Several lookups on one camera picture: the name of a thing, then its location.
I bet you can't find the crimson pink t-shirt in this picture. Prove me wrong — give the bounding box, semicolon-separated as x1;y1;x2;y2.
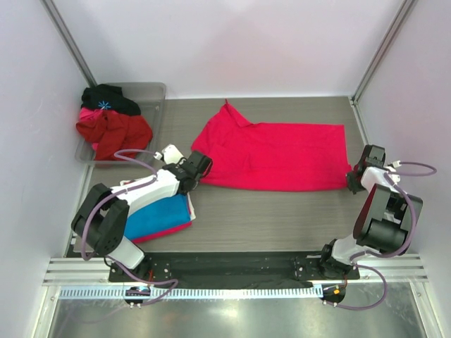
191;102;351;192

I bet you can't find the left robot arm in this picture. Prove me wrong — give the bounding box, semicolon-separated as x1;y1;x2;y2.
71;144;213;281

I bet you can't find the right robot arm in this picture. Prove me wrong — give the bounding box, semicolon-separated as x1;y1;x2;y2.
317;144;424;279

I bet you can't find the folded blue t-shirt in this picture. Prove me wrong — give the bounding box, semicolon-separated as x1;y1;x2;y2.
125;194;193;242

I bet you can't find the grey plastic bin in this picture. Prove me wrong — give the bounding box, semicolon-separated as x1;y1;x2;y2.
75;82;166;167

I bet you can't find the dark red t-shirt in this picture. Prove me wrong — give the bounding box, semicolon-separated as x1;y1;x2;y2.
94;110;153;161

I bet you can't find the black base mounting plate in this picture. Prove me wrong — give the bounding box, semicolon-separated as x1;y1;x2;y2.
130;251;360;287

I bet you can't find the black t-shirt with blue print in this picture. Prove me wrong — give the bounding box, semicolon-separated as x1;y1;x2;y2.
81;84;141;116

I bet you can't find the pink t-shirt in bin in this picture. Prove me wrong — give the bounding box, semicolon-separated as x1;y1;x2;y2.
76;108;107;151

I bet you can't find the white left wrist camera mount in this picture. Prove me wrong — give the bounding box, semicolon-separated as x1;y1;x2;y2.
153;144;184;164

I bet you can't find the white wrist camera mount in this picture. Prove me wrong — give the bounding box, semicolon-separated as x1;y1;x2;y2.
384;161;402;184
153;144;184;164

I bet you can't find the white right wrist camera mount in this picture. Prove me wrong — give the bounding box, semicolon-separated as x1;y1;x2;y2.
384;161;402;184

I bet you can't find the right aluminium frame post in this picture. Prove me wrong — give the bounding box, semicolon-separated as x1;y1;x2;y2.
351;0;417;106

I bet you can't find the aluminium frame post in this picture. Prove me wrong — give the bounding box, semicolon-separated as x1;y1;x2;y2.
351;0;417;106
39;0;97;87

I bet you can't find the slotted white cable duct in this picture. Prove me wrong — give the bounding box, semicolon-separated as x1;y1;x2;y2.
58;284;323;301

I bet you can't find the left aluminium frame post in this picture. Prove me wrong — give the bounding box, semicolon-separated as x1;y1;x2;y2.
39;0;97;87

